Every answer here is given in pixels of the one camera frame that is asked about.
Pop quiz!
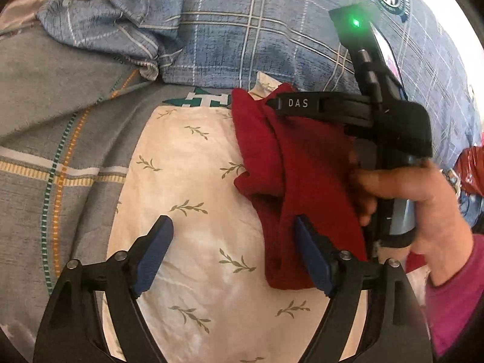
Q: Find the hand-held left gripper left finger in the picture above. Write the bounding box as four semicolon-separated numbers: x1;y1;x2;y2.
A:
33;215;175;363

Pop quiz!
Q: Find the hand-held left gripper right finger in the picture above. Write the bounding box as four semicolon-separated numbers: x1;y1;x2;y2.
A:
294;215;433;363

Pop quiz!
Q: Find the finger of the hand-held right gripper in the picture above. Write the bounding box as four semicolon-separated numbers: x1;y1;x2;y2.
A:
265;91;373;125

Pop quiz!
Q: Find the red knit sweater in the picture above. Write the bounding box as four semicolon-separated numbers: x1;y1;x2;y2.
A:
231;82;430;291

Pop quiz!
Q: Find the person's right hand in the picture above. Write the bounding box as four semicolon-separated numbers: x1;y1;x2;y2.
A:
350;147;475;260

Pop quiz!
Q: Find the white leaf-print cloth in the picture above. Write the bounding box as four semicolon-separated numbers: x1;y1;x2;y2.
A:
102;72;428;363

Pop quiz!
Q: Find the red plastic bag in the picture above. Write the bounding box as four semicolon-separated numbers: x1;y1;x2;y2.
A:
454;146;484;197

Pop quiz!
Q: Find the patterned blue cloth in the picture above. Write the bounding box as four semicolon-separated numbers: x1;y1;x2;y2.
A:
443;168;484;232

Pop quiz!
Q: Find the grey striped blanket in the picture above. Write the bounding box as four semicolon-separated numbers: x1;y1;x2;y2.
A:
0;26;235;348

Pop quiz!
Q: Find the crumpled blue plaid cloth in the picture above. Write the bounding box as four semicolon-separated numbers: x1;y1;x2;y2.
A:
37;0;186;81

